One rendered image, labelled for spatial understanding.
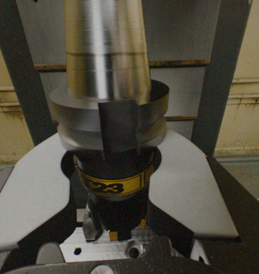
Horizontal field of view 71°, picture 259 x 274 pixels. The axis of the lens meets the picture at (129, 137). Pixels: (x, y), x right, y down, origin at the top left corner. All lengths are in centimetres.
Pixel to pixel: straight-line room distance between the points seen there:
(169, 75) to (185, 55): 6
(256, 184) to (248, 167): 14
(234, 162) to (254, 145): 16
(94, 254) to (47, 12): 53
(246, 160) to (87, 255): 114
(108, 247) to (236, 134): 104
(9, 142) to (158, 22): 105
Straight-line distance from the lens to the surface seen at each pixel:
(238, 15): 64
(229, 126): 120
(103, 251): 38
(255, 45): 110
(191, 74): 57
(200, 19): 55
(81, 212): 55
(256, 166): 137
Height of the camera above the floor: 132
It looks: 30 degrees down
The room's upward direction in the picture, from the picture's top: 2 degrees counter-clockwise
